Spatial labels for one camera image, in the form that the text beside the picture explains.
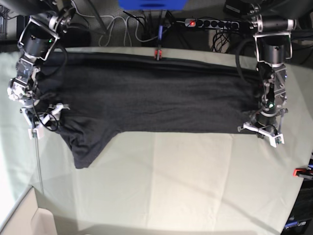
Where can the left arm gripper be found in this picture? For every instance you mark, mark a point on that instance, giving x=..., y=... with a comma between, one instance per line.
x=266, y=125

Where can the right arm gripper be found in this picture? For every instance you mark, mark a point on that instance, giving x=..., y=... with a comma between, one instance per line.
x=41, y=120

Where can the black t-shirt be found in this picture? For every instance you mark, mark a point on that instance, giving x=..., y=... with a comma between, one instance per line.
x=111, y=94

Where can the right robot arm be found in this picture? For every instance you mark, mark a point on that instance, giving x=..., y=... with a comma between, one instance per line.
x=48, y=22

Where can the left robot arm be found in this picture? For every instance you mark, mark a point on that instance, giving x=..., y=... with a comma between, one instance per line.
x=271, y=35

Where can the right black orange clamp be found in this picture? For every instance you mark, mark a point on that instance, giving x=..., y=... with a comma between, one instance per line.
x=305, y=173

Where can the black orange clamp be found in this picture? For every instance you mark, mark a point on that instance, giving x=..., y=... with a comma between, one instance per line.
x=305, y=173
x=158, y=50

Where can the beige cardboard box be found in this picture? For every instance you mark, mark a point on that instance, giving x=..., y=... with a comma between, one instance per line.
x=27, y=218

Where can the light green table cloth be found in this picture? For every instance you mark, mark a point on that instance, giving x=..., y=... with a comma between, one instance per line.
x=162, y=182

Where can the black power strip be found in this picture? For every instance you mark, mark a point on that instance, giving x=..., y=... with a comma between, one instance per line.
x=212, y=24

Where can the middle black orange clamp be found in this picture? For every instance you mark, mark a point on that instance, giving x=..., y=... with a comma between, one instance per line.
x=158, y=50

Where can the blue plastic box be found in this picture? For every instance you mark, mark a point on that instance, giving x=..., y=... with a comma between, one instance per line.
x=152, y=4

